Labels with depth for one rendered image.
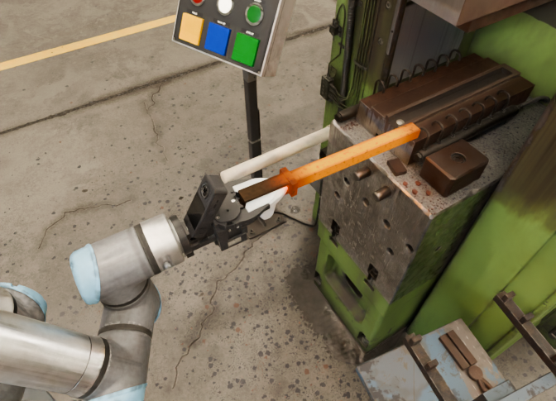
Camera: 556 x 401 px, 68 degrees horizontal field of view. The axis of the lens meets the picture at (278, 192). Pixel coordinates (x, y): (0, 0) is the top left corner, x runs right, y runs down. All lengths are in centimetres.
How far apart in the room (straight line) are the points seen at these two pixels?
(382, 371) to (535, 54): 91
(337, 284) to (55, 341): 120
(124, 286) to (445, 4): 72
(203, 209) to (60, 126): 219
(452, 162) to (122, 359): 76
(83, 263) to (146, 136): 189
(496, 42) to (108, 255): 117
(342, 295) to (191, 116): 148
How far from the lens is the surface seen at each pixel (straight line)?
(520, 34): 137
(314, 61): 305
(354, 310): 165
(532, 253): 113
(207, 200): 66
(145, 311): 79
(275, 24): 119
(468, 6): 84
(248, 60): 121
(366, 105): 109
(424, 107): 111
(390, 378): 106
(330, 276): 170
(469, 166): 100
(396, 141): 87
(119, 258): 69
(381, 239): 117
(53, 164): 258
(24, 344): 67
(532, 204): 106
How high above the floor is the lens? 164
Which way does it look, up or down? 50 degrees down
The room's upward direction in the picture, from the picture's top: straight up
